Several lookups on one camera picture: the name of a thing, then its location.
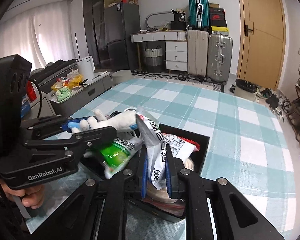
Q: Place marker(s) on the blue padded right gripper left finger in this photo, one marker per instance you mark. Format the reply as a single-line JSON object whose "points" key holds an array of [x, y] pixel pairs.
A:
{"points": [[97, 210]]}

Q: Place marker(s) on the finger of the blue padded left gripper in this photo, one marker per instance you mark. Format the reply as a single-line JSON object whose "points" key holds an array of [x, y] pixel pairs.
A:
{"points": [[78, 124]]}

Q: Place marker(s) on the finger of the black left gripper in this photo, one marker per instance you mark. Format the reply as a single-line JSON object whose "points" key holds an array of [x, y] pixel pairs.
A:
{"points": [[90, 136]]}

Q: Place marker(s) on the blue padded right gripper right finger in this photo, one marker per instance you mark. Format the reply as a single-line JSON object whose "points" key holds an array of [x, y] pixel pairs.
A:
{"points": [[215, 209]]}

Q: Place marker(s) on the green white wipes pack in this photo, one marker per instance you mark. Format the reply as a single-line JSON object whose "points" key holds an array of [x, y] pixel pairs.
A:
{"points": [[109, 158]]}

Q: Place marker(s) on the white plush toy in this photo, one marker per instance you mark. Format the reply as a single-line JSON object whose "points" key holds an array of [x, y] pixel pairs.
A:
{"points": [[122, 122]]}

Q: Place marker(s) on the grey foil pouch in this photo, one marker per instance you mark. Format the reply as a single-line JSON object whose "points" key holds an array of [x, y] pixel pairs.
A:
{"points": [[156, 146]]}

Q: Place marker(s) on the red white tissue pack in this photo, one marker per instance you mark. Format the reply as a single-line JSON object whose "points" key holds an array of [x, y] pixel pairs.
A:
{"points": [[180, 147]]}

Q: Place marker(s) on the person's left hand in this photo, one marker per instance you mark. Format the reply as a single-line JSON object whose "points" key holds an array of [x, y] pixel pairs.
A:
{"points": [[32, 197]]}

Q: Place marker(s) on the grey storage cabinet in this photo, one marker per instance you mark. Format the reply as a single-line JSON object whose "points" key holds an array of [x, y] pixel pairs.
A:
{"points": [[80, 97]]}

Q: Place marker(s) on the yellow snack bags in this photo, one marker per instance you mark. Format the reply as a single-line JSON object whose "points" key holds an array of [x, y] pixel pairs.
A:
{"points": [[65, 86]]}

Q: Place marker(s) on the red can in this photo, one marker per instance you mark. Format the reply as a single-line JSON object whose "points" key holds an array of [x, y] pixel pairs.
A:
{"points": [[31, 94]]}

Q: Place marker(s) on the white kettle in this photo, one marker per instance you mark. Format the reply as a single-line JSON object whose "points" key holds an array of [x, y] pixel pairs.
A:
{"points": [[86, 67]]}

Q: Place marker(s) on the teal checkered tablecloth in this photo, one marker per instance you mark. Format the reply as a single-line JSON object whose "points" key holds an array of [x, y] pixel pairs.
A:
{"points": [[246, 142]]}

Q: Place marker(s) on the round white stool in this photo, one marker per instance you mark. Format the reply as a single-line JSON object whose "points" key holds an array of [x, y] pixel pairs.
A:
{"points": [[121, 76]]}

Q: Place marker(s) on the black cardboard shoe box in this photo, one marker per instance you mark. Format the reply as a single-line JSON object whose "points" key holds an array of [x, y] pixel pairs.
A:
{"points": [[194, 162]]}

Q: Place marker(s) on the white curtain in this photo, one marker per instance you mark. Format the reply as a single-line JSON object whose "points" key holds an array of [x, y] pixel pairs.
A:
{"points": [[40, 35]]}

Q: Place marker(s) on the striped laundry basket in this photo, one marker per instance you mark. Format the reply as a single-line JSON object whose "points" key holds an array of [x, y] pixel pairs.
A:
{"points": [[154, 60]]}

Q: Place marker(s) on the dark grey refrigerator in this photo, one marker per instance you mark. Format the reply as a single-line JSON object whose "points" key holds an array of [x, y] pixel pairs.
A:
{"points": [[121, 21]]}

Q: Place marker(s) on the shoes on floor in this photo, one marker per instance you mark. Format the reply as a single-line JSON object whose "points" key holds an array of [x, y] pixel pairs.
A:
{"points": [[277, 103]]}

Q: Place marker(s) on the black trash bin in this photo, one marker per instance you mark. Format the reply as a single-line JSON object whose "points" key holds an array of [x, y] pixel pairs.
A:
{"points": [[246, 90]]}

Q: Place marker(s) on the black tall cabinet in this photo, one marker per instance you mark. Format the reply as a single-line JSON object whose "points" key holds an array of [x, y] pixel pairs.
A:
{"points": [[94, 34]]}

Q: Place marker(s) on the white drawer desk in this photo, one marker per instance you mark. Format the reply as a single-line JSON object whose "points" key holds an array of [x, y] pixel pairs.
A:
{"points": [[173, 42]]}

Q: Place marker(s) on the black bag on desk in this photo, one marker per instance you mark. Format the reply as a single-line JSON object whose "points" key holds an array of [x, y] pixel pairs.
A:
{"points": [[179, 20]]}

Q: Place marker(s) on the beige suitcase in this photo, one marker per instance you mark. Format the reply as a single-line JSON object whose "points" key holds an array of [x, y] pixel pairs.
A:
{"points": [[197, 46]]}

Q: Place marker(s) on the silver suitcase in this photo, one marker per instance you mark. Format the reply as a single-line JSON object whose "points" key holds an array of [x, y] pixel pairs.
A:
{"points": [[219, 57]]}

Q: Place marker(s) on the teal suitcase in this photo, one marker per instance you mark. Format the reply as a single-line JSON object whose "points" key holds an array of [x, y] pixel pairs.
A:
{"points": [[199, 14]]}

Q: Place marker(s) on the stacked shoe boxes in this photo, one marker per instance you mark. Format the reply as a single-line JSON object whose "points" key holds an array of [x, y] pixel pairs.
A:
{"points": [[217, 20]]}

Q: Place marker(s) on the wooden door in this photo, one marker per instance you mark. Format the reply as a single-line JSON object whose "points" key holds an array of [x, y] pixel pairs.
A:
{"points": [[262, 42]]}

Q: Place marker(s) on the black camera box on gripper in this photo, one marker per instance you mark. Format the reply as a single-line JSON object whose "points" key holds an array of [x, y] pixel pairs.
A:
{"points": [[14, 74]]}

